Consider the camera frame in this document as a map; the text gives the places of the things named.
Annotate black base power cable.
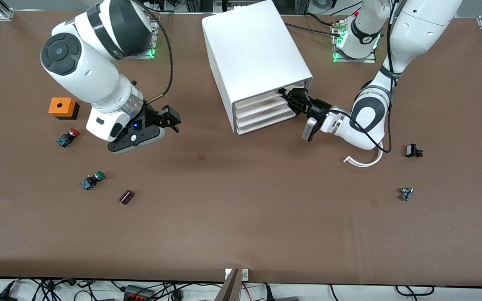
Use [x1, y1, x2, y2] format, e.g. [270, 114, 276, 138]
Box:
[285, 22, 344, 39]

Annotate black looped floor cable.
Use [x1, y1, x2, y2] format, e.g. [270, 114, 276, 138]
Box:
[395, 285, 435, 297]

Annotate orange button box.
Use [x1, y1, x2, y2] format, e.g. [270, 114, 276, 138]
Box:
[49, 97, 80, 120]

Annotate white drawer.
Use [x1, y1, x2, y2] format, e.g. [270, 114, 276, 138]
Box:
[236, 107, 301, 128]
[238, 112, 298, 135]
[235, 98, 298, 120]
[234, 84, 307, 112]

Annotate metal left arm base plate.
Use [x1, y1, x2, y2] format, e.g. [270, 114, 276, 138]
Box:
[332, 21, 378, 64]

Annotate red push button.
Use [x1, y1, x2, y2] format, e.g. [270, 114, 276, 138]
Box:
[56, 129, 81, 148]

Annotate white drawer cabinet shell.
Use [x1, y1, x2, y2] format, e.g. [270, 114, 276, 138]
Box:
[202, 0, 313, 136]

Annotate black red power strip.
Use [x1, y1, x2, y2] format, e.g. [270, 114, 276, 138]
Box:
[124, 285, 156, 301]

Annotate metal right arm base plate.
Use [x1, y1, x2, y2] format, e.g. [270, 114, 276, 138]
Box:
[129, 19, 160, 59]

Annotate green push button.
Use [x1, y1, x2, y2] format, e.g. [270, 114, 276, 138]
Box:
[81, 171, 106, 191]

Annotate white curved plastic strip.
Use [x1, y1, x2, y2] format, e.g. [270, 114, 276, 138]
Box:
[344, 141, 384, 168]

